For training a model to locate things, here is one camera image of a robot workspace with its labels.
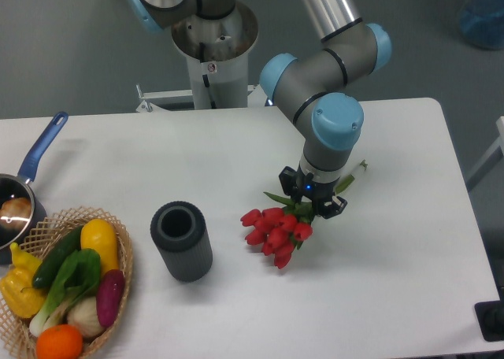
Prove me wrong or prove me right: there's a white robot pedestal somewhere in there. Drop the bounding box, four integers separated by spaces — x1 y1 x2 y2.
137 2 258 112

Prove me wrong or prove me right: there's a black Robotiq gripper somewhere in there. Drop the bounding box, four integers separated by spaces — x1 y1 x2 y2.
279 166 348 218

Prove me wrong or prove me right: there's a white metal frame right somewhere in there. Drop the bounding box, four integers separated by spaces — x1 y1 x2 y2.
465 117 503 192

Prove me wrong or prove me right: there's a purple eggplant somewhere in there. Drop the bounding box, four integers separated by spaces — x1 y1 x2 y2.
96 269 125 328

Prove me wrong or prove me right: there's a black box at table edge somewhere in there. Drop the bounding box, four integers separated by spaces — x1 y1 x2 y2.
474 301 503 342

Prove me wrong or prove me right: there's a blue translucent container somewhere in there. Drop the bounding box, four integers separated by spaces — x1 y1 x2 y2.
458 0 503 50

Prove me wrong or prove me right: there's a green bok choy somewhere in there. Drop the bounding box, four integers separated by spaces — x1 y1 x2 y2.
29 249 101 337

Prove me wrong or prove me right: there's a green cucumber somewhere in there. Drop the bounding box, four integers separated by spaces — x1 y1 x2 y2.
31 225 83 289

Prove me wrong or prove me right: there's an orange fruit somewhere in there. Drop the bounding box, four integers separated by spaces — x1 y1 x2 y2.
35 324 83 359

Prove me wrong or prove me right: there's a beige garlic bulb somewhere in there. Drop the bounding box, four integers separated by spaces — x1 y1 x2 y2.
66 296 105 339

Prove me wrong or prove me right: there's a yellow squash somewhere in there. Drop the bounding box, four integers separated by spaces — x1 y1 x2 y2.
80 219 120 277

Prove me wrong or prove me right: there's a brown bread roll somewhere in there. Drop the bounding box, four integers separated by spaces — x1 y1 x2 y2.
1 197 32 232

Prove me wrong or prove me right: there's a red tulip bouquet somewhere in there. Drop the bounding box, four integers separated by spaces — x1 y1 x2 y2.
240 160 369 269

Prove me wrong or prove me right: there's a dark grey ribbed vase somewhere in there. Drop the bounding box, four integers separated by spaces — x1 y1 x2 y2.
150 201 213 283

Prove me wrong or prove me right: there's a yellow bell pepper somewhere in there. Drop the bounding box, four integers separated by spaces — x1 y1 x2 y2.
1 242 47 319

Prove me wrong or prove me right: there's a blue handled saucepan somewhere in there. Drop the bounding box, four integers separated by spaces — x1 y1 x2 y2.
1 111 69 265

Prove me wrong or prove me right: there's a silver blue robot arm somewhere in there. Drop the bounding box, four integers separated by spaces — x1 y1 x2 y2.
128 0 391 219

